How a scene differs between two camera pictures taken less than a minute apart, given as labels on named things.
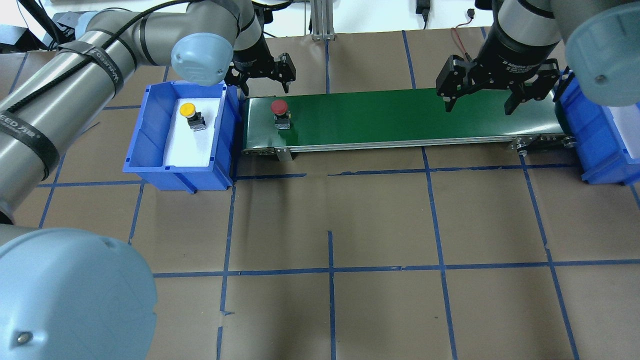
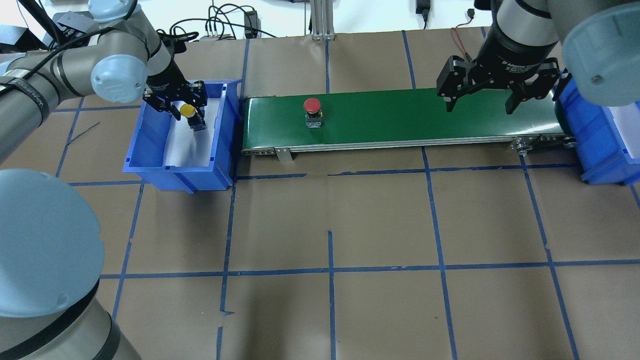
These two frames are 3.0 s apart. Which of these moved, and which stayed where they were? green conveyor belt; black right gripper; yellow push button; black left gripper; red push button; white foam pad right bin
Moved: red push button; black left gripper
Stayed: black right gripper; white foam pad right bin; green conveyor belt; yellow push button
